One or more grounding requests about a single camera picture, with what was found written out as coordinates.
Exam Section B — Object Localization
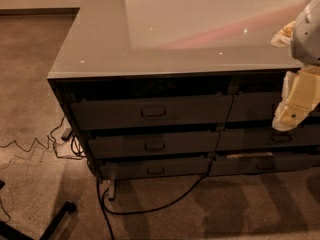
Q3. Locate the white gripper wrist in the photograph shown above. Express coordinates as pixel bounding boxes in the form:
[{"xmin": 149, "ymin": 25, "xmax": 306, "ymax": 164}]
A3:
[{"xmin": 271, "ymin": 0, "xmax": 320, "ymax": 132}]

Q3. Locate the grey drawer cabinet counter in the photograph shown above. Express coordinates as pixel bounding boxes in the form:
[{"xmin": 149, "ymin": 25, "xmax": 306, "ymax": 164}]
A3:
[{"xmin": 48, "ymin": 0, "xmax": 320, "ymax": 180}]

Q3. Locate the black power adapter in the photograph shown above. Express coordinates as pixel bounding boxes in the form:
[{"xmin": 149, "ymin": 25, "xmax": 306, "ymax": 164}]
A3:
[{"xmin": 61, "ymin": 128, "xmax": 72, "ymax": 141}]

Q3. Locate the thick black floor cable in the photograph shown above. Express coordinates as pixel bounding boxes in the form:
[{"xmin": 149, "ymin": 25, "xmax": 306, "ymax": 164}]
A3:
[{"xmin": 95, "ymin": 163, "xmax": 214, "ymax": 240}]

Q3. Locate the thin black tangled cable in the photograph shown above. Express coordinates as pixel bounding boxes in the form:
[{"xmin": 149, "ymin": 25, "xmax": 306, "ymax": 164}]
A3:
[{"xmin": 0, "ymin": 115, "xmax": 86, "ymax": 225}]

